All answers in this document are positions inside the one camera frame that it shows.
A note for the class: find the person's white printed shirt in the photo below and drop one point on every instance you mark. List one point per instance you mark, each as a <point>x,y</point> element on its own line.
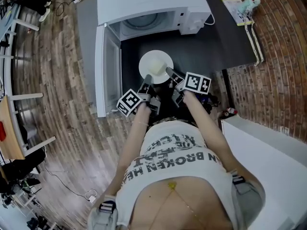
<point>172,174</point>

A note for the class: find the grey table with white legs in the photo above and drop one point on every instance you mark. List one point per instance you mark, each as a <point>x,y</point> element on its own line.
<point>8,20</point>

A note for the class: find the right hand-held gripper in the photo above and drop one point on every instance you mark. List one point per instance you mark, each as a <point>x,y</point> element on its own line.
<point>196,83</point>

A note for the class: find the red and white bottle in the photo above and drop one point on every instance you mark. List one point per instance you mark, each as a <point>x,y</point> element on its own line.
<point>231,111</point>

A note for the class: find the mint green plush toy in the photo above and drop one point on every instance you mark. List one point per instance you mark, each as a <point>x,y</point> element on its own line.
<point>248,5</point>

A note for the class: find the white cabinet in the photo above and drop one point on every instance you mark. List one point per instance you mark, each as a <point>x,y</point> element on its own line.
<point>263,164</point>

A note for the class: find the grey round plate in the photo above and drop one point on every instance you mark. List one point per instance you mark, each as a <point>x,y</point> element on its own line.
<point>141,23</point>

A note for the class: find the wooden table with white legs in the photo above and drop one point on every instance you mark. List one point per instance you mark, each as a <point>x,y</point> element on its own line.
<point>12,133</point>

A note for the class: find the person's right forearm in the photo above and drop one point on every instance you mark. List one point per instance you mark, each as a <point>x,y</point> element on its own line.
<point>206,128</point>

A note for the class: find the person's left forearm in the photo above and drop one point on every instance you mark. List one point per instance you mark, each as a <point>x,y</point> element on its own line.
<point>134,140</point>

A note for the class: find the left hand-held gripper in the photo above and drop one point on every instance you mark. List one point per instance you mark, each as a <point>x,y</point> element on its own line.
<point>129,102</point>

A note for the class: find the yellow-green edged book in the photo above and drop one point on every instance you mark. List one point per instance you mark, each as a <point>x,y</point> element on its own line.
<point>230,6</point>

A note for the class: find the white round plate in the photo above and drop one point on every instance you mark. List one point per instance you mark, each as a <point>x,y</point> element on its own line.
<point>146,61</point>

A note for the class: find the black table with white legs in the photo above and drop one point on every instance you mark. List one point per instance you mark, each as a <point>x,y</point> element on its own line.
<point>204,51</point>

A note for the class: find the red object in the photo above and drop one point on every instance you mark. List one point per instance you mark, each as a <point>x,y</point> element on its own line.
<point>2,130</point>

